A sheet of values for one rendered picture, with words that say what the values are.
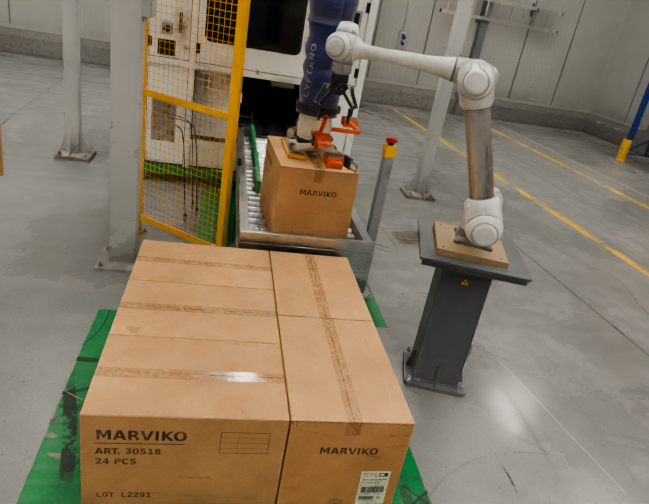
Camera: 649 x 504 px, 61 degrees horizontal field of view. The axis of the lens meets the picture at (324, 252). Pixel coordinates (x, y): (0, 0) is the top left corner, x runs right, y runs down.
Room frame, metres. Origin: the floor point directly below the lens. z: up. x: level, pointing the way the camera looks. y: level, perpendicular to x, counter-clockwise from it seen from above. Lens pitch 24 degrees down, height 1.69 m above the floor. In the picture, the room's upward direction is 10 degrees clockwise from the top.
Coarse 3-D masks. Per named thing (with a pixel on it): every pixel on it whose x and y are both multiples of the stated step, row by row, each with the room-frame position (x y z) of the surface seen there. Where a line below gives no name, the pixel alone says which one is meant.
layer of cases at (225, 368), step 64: (192, 256) 2.26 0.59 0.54; (256, 256) 2.38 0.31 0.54; (320, 256) 2.51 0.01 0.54; (128, 320) 1.66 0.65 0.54; (192, 320) 1.74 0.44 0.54; (256, 320) 1.82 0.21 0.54; (320, 320) 1.90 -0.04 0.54; (128, 384) 1.33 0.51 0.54; (192, 384) 1.38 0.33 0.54; (256, 384) 1.44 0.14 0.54; (320, 384) 1.50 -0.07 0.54; (384, 384) 1.56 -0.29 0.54; (128, 448) 1.20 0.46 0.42; (192, 448) 1.24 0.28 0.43; (256, 448) 1.28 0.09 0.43; (320, 448) 1.33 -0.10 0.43; (384, 448) 1.37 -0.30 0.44
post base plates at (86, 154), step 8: (64, 136) 4.96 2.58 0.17; (80, 136) 4.99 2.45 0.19; (64, 144) 4.96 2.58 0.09; (72, 144) 4.92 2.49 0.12; (80, 144) 4.99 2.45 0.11; (64, 152) 4.90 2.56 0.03; (72, 152) 4.92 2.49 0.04; (80, 152) 4.97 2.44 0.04; (88, 152) 5.01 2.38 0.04; (72, 160) 4.81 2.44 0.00; (80, 160) 4.83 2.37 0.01; (88, 160) 4.85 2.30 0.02; (416, 176) 5.72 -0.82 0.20; (408, 184) 5.71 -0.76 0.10; (424, 184) 5.63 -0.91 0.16; (408, 192) 5.64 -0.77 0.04; (416, 192) 5.67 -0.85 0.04; (424, 192) 5.59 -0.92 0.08; (424, 200) 5.56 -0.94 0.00; (432, 200) 5.59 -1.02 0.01
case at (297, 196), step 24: (264, 168) 3.10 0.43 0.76; (288, 168) 2.59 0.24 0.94; (312, 168) 2.63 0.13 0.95; (264, 192) 2.99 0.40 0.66; (288, 192) 2.59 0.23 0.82; (312, 192) 2.63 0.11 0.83; (336, 192) 2.66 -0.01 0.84; (264, 216) 2.88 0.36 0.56; (288, 216) 2.60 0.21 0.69; (312, 216) 2.63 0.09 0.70; (336, 216) 2.67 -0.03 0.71
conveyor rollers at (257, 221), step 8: (248, 136) 4.69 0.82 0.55; (248, 144) 4.42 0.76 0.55; (264, 144) 4.52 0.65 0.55; (248, 152) 4.22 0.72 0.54; (264, 152) 4.26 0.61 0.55; (248, 160) 3.96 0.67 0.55; (248, 168) 3.78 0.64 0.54; (248, 176) 3.60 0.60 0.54; (248, 184) 3.43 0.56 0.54; (248, 192) 3.26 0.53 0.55; (248, 200) 3.16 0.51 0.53; (256, 200) 3.17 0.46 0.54; (248, 208) 2.99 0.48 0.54; (256, 208) 3.00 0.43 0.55; (256, 216) 2.91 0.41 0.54; (256, 224) 2.81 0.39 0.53; (264, 224) 2.82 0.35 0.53
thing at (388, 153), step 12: (384, 144) 3.26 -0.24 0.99; (384, 156) 3.22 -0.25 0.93; (384, 168) 3.22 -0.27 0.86; (384, 180) 3.23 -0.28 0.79; (384, 192) 3.23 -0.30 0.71; (372, 204) 3.26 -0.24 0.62; (372, 216) 3.22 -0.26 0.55; (372, 228) 3.22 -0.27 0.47; (372, 240) 3.23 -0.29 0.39; (360, 288) 3.23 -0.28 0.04
